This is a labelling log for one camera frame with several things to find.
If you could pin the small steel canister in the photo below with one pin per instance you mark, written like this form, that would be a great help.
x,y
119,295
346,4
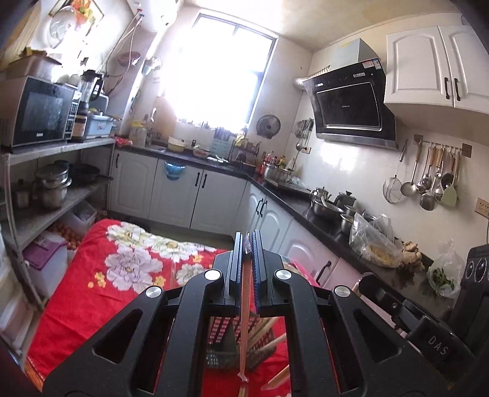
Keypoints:
x,y
21,196

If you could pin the blue plastic box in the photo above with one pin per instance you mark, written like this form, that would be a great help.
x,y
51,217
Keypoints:
x,y
99,128

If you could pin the blue hanging basket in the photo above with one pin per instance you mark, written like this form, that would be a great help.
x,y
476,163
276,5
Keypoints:
x,y
174,171

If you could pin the white wall cabinet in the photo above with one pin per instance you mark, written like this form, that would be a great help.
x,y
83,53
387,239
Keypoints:
x,y
420,65

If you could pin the wooden cutting board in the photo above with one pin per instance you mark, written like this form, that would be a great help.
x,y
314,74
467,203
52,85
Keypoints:
x,y
165,118

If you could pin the plastic bag of greens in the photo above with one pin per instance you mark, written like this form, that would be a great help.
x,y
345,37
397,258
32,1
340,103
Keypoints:
x,y
445,275

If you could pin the stacked steel pots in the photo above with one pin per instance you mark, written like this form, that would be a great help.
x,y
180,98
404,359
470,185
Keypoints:
x,y
53,187

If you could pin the black range hood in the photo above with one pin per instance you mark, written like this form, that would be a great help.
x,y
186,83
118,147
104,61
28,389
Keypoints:
x,y
347,107

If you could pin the steel bowl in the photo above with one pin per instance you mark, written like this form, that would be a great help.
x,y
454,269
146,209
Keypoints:
x,y
326,210

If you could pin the small steel pot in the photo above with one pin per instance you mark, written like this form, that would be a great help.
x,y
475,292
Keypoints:
x,y
347,224

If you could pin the large steel ladle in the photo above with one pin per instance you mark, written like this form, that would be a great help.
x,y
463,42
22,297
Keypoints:
x,y
428,201

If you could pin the metal shelf rack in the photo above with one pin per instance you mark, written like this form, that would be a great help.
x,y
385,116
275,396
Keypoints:
x,y
38,219

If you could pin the small wall fan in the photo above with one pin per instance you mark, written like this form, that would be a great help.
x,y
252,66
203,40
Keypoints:
x,y
268,126

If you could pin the silver exhaust duct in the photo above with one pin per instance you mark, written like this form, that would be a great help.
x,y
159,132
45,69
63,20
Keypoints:
x,y
301,80

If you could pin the kitchen window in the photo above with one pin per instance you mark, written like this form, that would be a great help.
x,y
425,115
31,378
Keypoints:
x,y
217,72

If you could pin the dark kettle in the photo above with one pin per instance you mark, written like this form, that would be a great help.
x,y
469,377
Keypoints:
x,y
345,199

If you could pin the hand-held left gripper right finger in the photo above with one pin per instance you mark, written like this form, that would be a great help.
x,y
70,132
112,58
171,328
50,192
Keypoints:
x,y
324,343

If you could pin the steel kettle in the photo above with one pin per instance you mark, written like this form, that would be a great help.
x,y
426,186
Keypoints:
x,y
319,194

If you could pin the black perforated utensil holder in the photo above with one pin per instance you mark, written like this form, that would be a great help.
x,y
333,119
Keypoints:
x,y
225,351

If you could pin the white water heater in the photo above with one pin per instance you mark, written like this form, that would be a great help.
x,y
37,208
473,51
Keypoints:
x,y
152,15

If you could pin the green spatula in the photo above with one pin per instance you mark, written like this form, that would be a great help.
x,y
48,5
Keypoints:
x,y
450,196

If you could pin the black microwave oven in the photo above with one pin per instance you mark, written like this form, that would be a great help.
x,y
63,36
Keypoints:
x,y
34,112

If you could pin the large steel pot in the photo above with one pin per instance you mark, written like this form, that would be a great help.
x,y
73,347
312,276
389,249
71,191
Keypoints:
x,y
276,172

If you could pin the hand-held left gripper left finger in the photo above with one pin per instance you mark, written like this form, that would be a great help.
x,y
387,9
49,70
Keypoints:
x,y
152,343

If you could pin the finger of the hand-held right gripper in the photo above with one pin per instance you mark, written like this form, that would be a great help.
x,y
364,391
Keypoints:
x,y
386,301

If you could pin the wall utensil rail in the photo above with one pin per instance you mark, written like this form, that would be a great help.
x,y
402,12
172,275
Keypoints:
x,y
418,137

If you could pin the white base cabinets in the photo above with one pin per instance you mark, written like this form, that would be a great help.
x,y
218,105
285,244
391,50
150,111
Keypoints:
x,y
141,183

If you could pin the blue knife block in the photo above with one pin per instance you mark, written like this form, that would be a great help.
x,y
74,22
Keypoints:
x,y
222,147

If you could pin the yellow container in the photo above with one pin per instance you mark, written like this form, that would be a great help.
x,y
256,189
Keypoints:
x,y
175,145

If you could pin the cardboard box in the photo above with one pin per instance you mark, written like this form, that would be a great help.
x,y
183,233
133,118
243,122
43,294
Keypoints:
x,y
34,67

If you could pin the red floral tablecloth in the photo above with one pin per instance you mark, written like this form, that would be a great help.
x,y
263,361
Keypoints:
x,y
84,305

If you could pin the black blender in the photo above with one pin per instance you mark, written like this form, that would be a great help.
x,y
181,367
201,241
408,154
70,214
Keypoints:
x,y
88,99

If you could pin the black frying pan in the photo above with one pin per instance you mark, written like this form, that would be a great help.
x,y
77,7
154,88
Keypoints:
x,y
88,175

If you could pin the ginger root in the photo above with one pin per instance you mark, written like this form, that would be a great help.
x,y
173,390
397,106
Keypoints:
x,y
412,254

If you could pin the clear plastic bag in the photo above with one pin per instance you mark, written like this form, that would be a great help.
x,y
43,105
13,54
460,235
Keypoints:
x,y
372,244

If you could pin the black countertop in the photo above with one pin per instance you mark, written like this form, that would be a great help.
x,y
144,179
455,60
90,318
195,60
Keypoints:
x,y
305,213

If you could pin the beige wall outlet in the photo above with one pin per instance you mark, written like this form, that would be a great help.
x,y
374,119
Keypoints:
x,y
482,207

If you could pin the purple lid storage box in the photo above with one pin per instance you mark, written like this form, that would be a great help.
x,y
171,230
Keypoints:
x,y
46,263

